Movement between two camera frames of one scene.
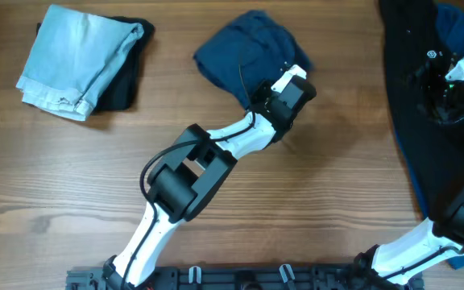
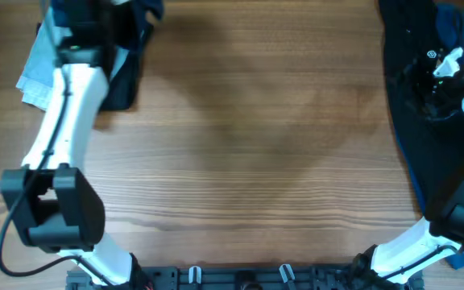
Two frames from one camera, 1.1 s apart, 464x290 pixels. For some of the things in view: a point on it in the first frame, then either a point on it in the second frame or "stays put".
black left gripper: [258, 97] to [85, 14]
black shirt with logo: [437, 151] stays put
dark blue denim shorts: [250, 49] to [131, 17]
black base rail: [240, 277] stays put
